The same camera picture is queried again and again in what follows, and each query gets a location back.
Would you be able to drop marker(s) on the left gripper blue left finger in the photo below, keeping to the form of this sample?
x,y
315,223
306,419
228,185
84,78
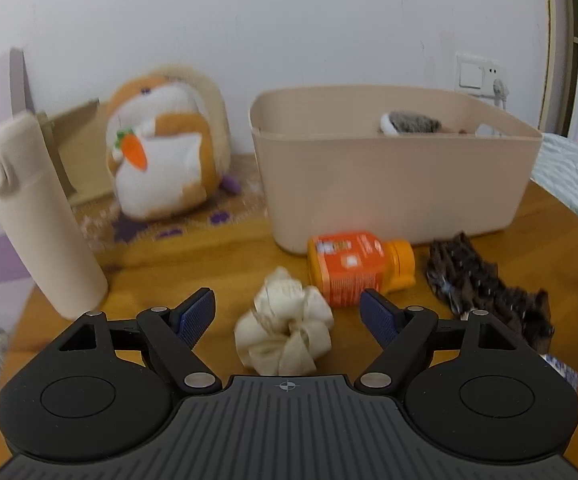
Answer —
x,y
190,319

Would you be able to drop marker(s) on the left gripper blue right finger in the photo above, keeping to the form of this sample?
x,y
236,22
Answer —
x,y
383,319

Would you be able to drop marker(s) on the cream knotted cloth bundle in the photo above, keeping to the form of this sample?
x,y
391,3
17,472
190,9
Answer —
x,y
287,330

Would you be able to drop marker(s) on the brown squirrel plush toy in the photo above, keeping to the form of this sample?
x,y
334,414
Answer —
x,y
399,123

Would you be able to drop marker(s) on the orange plastic bottle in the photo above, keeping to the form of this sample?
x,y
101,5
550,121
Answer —
x,y
343,265

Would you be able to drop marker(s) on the beige plastic storage bin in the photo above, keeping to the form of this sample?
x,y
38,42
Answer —
x,y
327,169

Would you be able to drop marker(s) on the orange white hamster plush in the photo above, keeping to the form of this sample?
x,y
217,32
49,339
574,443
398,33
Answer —
x,y
168,142

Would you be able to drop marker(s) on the wooden stand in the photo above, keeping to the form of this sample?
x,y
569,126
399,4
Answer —
x,y
76,143

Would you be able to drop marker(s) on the striped light blue blanket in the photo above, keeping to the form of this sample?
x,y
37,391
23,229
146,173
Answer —
x,y
556,169

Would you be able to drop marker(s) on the cream thermos bottle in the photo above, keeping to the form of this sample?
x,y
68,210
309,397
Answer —
x,y
38,221

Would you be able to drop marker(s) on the white plug with cable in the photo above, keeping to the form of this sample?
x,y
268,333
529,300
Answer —
x,y
501,93

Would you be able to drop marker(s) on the white wall light switch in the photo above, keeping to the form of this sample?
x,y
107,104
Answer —
x,y
469,73

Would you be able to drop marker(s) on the white wall power socket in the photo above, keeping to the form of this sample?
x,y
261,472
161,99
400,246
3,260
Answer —
x,y
492,71

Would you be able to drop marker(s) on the wooden door frame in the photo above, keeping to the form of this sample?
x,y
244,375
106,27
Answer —
x,y
559,113

